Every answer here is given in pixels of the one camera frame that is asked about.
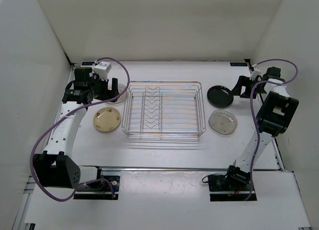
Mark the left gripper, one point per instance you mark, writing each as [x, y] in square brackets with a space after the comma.
[108, 94]

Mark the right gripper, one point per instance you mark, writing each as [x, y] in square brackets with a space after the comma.
[244, 81]

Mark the black round plate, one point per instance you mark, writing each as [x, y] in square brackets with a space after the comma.
[220, 96]

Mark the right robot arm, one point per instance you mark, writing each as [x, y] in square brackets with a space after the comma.
[272, 110]

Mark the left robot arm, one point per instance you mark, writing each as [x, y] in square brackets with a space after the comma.
[54, 167]

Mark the right blue corner label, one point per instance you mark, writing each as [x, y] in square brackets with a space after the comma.
[238, 64]

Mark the blue corner label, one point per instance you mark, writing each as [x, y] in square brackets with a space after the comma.
[87, 63]
[238, 64]

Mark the beige ceramic plate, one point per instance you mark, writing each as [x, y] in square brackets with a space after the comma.
[106, 119]

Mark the left blue corner label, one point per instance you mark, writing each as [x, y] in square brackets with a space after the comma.
[87, 63]

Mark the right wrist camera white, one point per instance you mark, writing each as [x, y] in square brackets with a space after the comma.
[254, 71]

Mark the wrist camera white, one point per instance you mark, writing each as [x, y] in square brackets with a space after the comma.
[102, 68]
[254, 71]

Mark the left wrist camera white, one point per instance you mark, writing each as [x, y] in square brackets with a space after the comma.
[102, 68]

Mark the wire dish rack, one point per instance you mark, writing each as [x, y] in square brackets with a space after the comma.
[164, 108]

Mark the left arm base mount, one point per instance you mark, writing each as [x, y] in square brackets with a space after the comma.
[98, 184]

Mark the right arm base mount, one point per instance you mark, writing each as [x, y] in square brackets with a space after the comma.
[229, 187]

